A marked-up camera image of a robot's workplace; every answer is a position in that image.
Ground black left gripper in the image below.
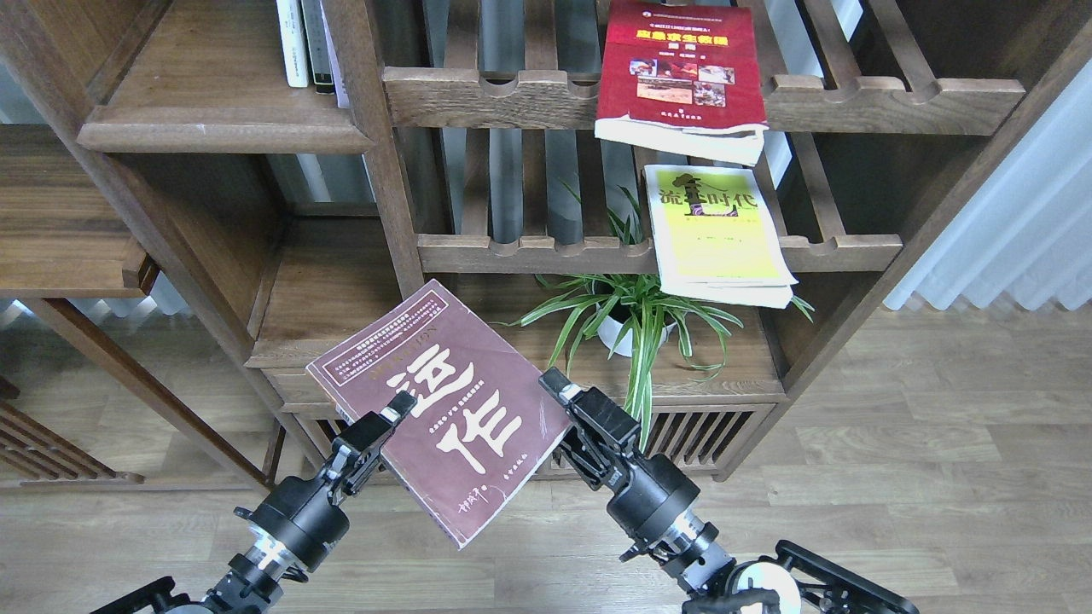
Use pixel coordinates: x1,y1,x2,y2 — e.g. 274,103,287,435
238,391,417,574

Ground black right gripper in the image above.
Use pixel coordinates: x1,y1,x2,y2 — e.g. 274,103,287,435
539,367,709,564

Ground maroon book white characters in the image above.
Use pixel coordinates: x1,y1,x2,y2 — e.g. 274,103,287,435
306,282,571,548

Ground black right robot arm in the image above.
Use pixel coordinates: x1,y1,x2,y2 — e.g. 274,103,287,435
541,369,915,613

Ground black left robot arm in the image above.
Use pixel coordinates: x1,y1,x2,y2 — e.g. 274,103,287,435
98,391,417,613

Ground white plant pot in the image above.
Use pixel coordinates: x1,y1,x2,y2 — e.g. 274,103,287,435
597,310,677,357

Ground green spider plant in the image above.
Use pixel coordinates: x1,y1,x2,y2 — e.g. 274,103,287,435
502,172,772,449

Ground yellow green book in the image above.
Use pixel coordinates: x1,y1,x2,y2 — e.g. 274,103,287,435
644,165,797,310

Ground dark wooden bookshelf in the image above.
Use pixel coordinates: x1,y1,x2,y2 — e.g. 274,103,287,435
3,1,1089,479

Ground pale upright book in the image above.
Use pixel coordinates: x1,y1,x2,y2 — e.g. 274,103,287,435
320,1,351,109

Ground red book with photos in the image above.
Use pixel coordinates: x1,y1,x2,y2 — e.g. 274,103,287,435
594,1,768,166

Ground dark upright book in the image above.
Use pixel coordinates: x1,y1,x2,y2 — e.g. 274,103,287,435
300,0,335,95

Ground white upright book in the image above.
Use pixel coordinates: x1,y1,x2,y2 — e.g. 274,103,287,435
276,0,311,87

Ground white curtain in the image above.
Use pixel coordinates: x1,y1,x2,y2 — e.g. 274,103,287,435
885,66,1091,310

